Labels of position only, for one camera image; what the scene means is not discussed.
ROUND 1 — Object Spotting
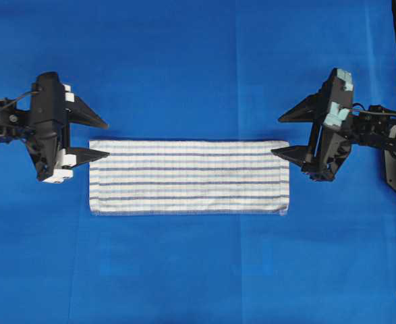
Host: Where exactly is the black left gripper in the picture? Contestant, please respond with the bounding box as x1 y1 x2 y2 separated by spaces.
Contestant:
26 72 110 183

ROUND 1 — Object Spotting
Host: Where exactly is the white blue striped towel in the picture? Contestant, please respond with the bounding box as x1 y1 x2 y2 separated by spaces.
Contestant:
89 140 289 215

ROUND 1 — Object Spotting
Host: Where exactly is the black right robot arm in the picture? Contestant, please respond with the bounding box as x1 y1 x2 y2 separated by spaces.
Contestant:
272 68 396 182

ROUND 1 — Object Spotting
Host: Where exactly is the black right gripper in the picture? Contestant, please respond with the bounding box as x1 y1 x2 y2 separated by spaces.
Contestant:
271 68 353 182

